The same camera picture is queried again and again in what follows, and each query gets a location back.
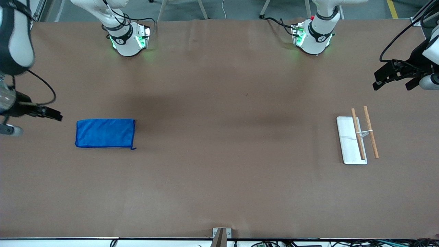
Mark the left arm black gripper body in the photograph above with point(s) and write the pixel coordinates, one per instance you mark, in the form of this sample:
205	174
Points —
413	61

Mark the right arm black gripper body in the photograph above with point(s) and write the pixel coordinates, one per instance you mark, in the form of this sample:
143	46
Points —
21	105

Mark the blue microfibre towel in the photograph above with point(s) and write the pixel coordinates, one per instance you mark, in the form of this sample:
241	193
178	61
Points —
104	133

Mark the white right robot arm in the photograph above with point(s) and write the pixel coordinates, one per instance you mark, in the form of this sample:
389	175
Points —
127	44

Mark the white towel rack base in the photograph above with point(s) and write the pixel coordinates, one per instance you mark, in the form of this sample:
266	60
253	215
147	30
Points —
348	144

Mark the white rubber band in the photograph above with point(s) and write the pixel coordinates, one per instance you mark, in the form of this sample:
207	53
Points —
367	132

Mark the wooden dowel rod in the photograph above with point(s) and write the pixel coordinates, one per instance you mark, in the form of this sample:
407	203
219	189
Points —
371	133
358	137

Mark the grey metal stand leg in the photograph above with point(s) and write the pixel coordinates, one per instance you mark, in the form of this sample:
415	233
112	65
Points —
264	9
203	10
307	8

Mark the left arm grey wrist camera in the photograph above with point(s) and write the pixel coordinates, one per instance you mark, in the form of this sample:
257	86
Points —
430	82

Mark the aluminium frame post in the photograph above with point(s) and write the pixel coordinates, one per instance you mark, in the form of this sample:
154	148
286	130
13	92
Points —
38	10
420	19

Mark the grey metal camera mount bracket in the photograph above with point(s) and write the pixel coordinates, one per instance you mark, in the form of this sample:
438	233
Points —
221	236

